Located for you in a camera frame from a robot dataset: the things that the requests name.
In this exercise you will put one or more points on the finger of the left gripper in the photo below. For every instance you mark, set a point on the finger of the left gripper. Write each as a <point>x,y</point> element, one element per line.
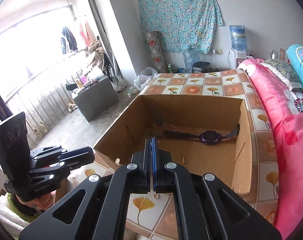
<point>79,157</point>

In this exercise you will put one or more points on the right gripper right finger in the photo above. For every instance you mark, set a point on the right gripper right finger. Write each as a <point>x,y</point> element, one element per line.
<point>205,207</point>

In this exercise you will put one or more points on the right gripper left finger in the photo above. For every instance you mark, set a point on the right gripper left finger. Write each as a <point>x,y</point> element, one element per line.
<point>96,208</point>

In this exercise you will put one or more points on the small gold earring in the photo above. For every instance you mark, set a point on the small gold earring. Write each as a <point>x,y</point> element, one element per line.
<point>156,196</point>

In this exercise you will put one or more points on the purple pink smartwatch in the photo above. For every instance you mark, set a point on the purple pink smartwatch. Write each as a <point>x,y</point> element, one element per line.
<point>209,137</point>

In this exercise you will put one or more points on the brown cardboard box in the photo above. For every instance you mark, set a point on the brown cardboard box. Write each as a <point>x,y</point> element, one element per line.
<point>149,115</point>

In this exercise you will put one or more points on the left hand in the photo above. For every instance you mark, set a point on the left hand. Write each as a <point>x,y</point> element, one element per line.
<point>44,202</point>

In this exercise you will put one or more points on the ginkgo pattern tablecloth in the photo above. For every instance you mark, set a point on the ginkgo pattern tablecloth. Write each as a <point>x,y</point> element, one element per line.
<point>263,195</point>

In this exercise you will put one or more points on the grey cabinet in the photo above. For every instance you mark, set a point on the grey cabinet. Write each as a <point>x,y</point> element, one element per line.
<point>95,99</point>

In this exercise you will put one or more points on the white plastic bag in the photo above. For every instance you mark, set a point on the white plastic bag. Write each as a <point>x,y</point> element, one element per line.
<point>144,78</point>

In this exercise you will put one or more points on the pink floral quilt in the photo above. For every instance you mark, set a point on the pink floral quilt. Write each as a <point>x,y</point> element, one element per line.
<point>284,109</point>

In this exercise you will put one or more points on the black round cooker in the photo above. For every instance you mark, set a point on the black round cooker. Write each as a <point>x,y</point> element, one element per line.
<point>201,67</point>

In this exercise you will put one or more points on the rolled patterned mat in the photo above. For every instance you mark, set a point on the rolled patterned mat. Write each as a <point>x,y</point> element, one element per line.
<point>156,51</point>

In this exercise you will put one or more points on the white water dispenser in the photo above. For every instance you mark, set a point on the white water dispenser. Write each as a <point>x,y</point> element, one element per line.
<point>236,57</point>

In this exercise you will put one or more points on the patterned grey pillow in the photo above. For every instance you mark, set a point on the patterned grey pillow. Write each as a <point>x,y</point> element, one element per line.
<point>285,73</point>

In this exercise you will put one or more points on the blue water bottle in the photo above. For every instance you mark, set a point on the blue water bottle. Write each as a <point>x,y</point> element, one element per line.
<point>238,37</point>

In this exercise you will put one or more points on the teal floral wall cloth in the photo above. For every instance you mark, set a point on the teal floral wall cloth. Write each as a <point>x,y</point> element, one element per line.
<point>180,24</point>

